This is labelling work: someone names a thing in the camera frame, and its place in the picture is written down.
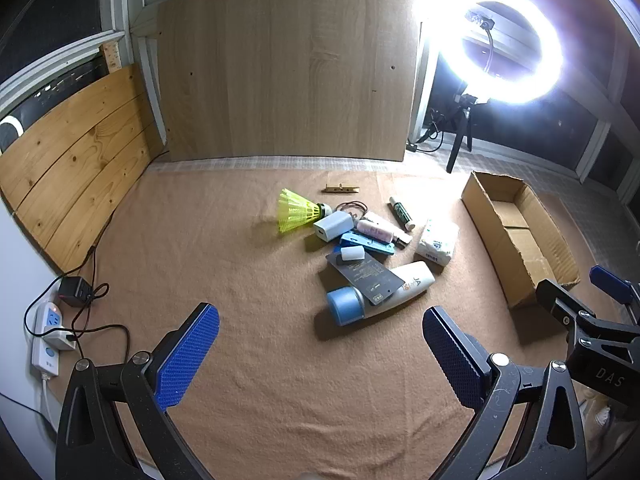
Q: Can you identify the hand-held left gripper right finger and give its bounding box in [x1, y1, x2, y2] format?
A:
[422, 305, 588, 480]

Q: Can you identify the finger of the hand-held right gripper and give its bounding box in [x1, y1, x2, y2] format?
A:
[589, 266, 640, 323]
[536, 279, 640, 356]

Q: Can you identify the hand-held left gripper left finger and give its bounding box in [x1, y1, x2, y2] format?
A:
[55, 302, 221, 480]

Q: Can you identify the brown cardboard box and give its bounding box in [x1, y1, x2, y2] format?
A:
[461, 171, 581, 309]

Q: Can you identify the white sunscreen tube blue cap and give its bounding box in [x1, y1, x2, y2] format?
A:
[326, 261, 435, 326]

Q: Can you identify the white tissue pack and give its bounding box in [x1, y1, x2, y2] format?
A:
[416, 219, 460, 267]

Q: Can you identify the dark grey card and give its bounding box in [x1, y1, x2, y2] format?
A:
[326, 252, 403, 307]

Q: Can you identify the blue clip tool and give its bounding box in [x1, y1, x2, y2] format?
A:
[340, 230, 396, 257]

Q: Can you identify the pink bottle grey cap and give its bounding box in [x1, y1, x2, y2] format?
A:
[356, 212, 408, 250]

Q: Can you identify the white charger adapter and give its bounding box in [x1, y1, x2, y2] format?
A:
[313, 211, 353, 245]

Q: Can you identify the yellow plastic shuttlecock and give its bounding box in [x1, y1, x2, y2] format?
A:
[277, 188, 333, 233]

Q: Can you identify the black power adapter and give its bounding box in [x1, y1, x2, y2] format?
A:
[57, 277, 94, 307]

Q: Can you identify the white power strip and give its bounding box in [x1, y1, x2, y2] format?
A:
[31, 300, 77, 378]

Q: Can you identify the green stick tube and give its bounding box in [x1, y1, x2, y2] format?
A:
[389, 196, 416, 232]

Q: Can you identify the black tripod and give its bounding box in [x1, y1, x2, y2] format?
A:
[446, 92, 476, 173]

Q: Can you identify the pine plank panel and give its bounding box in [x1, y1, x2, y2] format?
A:
[0, 62, 168, 273]

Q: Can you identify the gooseneck phone clamp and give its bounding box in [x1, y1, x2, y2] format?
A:
[465, 7, 497, 81]

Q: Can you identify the large light wood board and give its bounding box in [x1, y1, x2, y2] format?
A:
[155, 0, 421, 163]

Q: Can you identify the black power cable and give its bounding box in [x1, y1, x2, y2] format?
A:
[22, 200, 132, 361]

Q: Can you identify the black ring light cable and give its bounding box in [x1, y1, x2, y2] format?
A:
[407, 109, 453, 154]

